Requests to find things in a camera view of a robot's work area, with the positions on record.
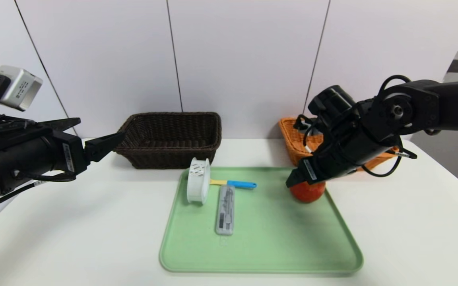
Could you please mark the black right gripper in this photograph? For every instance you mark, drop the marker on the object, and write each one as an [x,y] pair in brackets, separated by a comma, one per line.
[311,172]

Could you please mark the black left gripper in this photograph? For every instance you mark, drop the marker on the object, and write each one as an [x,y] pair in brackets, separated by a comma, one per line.
[71,154]

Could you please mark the red apple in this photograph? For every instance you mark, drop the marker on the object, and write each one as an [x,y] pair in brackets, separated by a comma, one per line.
[308,194]

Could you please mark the white perforated plastic cup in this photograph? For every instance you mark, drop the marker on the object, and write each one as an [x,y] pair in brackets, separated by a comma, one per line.
[197,186]

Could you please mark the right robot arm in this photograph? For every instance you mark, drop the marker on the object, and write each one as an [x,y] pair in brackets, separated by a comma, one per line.
[451,105]

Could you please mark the orange wicker basket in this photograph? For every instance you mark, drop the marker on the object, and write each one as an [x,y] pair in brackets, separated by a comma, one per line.
[292,139]

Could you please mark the dark brown wicker basket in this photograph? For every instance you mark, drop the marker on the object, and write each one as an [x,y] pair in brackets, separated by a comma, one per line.
[173,139]

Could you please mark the light green plastic tray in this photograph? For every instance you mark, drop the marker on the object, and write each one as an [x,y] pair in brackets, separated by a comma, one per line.
[268,238]

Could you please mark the grey translucent pen case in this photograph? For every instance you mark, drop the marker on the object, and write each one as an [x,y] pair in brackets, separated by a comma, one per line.
[225,210]

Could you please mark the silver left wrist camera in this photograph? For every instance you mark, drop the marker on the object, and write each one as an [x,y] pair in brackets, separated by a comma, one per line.
[18,87]

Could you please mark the black wall fixture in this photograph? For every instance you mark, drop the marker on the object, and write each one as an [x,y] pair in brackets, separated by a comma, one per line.
[456,66]

